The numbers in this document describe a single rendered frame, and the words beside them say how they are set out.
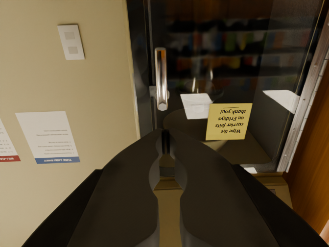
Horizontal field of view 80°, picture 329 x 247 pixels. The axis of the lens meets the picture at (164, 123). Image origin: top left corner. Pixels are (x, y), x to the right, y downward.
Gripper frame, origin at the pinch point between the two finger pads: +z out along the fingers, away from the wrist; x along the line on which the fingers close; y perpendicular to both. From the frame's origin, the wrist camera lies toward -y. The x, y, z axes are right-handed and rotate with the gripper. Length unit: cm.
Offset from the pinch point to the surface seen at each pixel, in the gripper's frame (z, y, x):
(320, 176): 18.9, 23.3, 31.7
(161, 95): 16.4, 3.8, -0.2
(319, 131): 23.2, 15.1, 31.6
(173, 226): 14.9, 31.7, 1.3
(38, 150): 65, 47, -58
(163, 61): 16.4, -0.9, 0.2
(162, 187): 20.4, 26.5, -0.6
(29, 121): 65, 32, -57
